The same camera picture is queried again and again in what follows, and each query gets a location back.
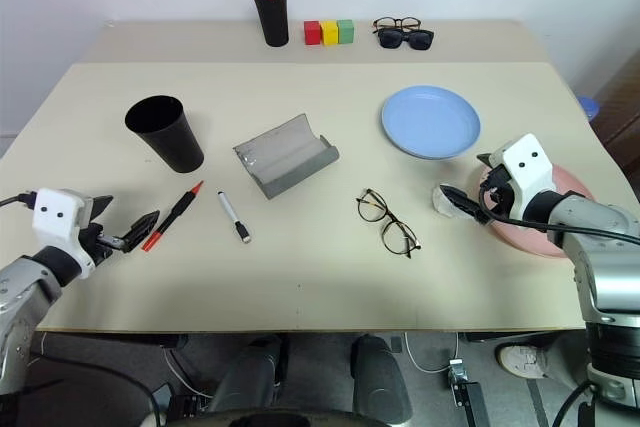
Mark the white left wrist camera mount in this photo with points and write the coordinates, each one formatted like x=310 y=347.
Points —
x=55 y=217

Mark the green cube block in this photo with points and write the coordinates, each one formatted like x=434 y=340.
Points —
x=346 y=31

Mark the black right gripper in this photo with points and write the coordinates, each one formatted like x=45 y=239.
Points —
x=497 y=189

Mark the white shoe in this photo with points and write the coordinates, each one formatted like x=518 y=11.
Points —
x=520 y=361

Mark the clear crumpled plastic wrapper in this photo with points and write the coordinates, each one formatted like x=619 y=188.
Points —
x=440 y=202

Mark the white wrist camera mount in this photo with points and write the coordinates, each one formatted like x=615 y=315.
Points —
x=525 y=167
x=55 y=217

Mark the black floor bracket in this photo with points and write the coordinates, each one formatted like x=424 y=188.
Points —
x=467 y=392

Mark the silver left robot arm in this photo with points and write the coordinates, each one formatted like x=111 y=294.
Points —
x=20 y=287

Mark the dark rounded robot leg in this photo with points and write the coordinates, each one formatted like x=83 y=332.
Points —
x=380 y=377
x=247 y=372

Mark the pink plate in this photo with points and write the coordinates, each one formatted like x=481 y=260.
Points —
x=565 y=184

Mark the yellow cube block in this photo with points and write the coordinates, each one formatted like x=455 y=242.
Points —
x=329 y=33

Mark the blue round lid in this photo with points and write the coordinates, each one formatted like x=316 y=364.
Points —
x=590 y=107

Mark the grey open glasses case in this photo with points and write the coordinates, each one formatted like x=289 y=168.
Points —
x=292 y=162

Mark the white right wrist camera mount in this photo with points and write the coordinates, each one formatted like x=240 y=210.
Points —
x=525 y=167

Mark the empty black cup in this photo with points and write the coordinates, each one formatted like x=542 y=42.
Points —
x=167 y=139

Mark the white marker with black cap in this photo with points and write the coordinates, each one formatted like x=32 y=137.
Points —
x=230 y=212

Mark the brown rimmed eyeglasses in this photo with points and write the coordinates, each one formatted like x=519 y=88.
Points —
x=385 y=23

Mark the black pen holder cup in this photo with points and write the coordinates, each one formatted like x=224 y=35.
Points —
x=272 y=19

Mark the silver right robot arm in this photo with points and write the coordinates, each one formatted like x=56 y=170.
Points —
x=600 y=257

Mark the red and black pen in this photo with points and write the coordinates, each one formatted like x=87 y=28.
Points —
x=172 y=214

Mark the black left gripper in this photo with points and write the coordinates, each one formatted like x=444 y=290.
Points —
x=95 y=239

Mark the brown wooden cabinet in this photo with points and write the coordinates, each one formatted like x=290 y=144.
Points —
x=620 y=117

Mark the red cube block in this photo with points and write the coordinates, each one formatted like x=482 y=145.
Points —
x=312 y=33

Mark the blue plate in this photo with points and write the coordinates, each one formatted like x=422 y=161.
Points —
x=430 y=122

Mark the thin black rimmed eyeglasses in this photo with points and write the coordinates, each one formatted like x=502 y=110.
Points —
x=386 y=221

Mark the black sunglasses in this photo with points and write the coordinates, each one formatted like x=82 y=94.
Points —
x=392 y=39

